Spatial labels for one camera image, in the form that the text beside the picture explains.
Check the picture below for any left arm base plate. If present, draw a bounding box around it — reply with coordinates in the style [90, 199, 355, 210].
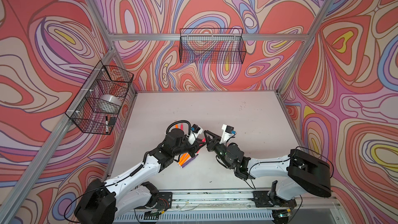
[136, 191, 173, 212]

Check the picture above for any black wire basket left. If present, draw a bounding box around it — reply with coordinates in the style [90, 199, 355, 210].
[65, 61, 134, 135]

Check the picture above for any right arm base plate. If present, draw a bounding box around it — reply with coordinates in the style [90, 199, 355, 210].
[251, 191, 297, 208]

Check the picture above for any orange pen middle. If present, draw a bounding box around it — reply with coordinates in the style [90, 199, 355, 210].
[180, 153, 191, 167]

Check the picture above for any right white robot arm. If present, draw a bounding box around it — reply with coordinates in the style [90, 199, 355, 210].
[204, 131, 332, 201]

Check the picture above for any purple pen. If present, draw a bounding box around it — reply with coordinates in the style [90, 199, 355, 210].
[181, 155, 198, 168]

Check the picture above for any white tape roll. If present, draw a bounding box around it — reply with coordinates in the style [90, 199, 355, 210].
[100, 94, 122, 106]

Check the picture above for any black wire basket back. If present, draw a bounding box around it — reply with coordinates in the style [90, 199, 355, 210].
[179, 27, 247, 64]

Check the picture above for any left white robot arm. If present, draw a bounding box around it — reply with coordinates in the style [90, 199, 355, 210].
[74, 125, 204, 224]

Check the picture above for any orange pen left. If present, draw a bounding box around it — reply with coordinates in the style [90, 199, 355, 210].
[179, 158, 185, 166]

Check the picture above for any black wire basket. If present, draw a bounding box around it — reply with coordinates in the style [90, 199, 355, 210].
[179, 27, 247, 64]
[65, 61, 134, 135]

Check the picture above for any aluminium front rail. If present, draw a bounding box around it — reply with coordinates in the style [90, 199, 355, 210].
[114, 188, 340, 212]

